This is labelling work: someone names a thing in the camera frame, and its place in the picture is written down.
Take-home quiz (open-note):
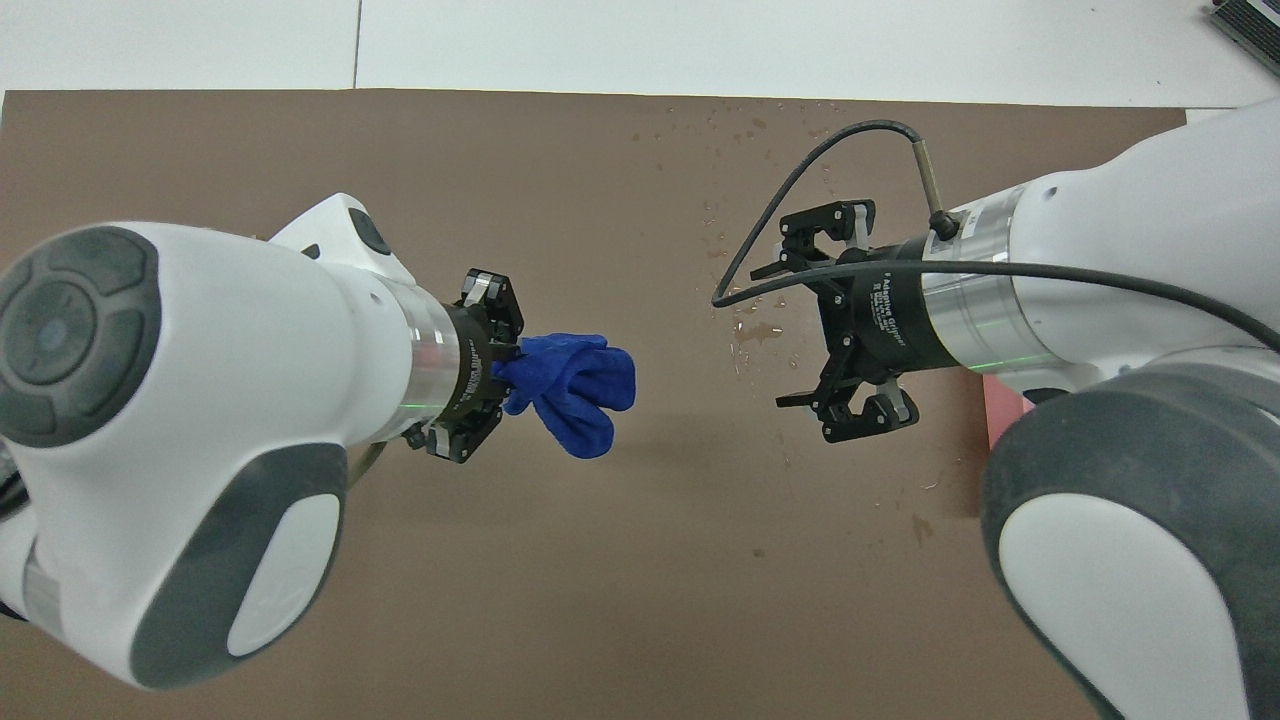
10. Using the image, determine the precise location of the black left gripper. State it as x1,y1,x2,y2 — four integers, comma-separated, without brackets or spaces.
404,267,527,465

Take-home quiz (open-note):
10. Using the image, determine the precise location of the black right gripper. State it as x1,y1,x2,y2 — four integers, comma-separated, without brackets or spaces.
750,199,952,445

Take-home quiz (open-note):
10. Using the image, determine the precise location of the blue towel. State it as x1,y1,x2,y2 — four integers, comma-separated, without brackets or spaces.
494,332,638,461

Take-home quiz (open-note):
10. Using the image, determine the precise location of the pink plastic bin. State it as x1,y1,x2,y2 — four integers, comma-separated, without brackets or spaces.
982,374,1037,453

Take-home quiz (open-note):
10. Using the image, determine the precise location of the brown table mat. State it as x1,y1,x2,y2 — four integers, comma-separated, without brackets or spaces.
0,88,1191,720

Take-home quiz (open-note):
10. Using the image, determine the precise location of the grey ribbed device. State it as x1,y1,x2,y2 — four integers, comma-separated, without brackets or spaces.
1203,0,1280,53

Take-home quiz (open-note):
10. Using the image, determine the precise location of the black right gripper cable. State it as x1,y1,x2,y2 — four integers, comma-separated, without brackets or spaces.
711,119,1280,353

